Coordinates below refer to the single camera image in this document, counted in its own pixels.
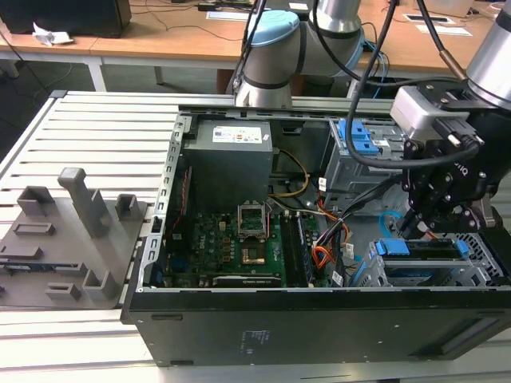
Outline wooden desk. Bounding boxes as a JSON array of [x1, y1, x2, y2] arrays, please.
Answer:
[[0, 0, 511, 96]]

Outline black PC case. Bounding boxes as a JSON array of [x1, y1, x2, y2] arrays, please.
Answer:
[[119, 104, 511, 368]]

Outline blue drive clip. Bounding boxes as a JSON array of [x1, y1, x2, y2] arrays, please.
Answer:
[[336, 118, 379, 161]]

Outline crumpled white paper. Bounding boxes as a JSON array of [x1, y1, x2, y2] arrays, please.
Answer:
[[31, 22, 75, 47]]

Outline black graphics card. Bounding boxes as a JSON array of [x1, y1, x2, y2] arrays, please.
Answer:
[[211, 274, 285, 288]]

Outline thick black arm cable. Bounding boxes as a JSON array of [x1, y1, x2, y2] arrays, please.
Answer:
[[345, 0, 480, 168]]

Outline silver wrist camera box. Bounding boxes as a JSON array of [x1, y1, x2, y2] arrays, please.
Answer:
[[390, 85, 470, 140]]

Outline CPU socket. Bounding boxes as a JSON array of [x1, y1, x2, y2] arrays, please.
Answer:
[[241, 247, 267, 265]]

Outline black box on desk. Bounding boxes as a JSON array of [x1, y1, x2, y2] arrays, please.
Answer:
[[0, 0, 133, 39]]

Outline orange red wires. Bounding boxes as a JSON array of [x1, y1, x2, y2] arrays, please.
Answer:
[[314, 245, 337, 277]]

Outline grey parts rack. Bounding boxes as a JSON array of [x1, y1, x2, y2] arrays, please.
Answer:
[[0, 167, 151, 310]]

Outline black wire bundle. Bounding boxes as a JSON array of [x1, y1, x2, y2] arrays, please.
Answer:
[[315, 175, 410, 256]]

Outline grey power supply unit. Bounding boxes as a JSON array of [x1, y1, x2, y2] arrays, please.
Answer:
[[181, 119, 275, 204]]

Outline grey metal drive cage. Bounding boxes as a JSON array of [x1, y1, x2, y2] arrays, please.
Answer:
[[322, 117, 410, 219]]

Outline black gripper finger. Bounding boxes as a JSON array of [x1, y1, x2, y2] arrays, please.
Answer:
[[417, 179, 456, 240], [400, 175, 426, 241]]

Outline hard disk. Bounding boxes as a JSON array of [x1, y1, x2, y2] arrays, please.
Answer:
[[373, 238, 469, 261]]

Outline metal disk bay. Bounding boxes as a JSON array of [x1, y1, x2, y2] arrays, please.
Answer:
[[351, 232, 511, 289]]

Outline white paper sheet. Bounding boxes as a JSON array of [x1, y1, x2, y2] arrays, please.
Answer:
[[414, 24, 473, 38], [206, 10, 256, 21]]

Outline green motherboard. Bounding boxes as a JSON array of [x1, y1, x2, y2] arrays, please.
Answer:
[[165, 211, 332, 289]]

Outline black RAM slot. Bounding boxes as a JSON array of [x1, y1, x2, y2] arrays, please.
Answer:
[[279, 213, 299, 286], [297, 215, 316, 286]]

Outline yellow power wires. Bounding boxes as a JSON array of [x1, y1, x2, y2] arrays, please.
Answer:
[[270, 148, 311, 199]]

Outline light blue disk wire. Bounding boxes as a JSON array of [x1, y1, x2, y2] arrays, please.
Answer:
[[378, 210, 405, 241]]

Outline metal socket cover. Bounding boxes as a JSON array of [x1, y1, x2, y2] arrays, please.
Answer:
[[237, 199, 267, 240]]

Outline black cable brown tip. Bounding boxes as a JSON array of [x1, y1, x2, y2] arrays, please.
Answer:
[[414, 0, 468, 81]]

